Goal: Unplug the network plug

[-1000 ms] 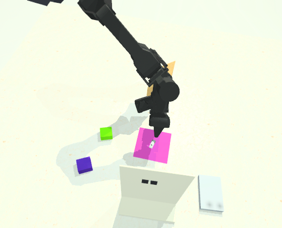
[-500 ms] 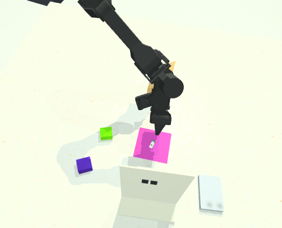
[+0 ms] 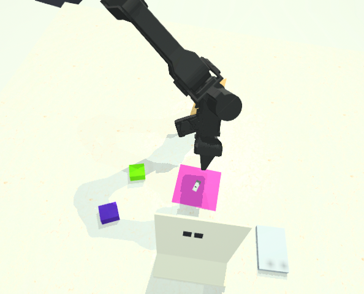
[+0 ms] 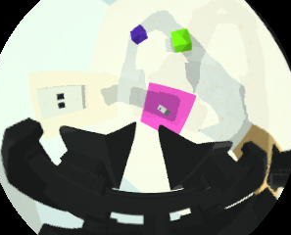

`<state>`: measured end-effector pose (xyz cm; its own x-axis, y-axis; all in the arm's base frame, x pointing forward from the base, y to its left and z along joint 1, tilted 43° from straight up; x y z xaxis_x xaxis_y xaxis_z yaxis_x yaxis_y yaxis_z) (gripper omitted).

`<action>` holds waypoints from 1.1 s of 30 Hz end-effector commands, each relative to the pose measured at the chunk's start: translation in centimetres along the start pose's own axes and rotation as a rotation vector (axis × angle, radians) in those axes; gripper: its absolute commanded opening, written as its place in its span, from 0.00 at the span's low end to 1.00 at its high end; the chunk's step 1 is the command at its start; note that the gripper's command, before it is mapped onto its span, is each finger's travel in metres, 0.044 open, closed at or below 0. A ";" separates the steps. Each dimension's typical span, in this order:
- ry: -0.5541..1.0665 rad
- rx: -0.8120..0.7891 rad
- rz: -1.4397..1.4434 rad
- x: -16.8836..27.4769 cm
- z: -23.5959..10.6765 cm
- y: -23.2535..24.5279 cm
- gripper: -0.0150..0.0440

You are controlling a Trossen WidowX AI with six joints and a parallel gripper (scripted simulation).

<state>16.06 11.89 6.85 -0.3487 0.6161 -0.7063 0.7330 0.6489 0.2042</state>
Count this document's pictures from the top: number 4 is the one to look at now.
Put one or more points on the pink flat square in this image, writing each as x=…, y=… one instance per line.
x=179, y=102

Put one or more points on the purple cube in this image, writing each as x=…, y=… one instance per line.
x=138, y=34

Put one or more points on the white network plug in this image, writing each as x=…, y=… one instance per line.
x=163, y=110

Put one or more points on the lime green cube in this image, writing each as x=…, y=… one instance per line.
x=181, y=41

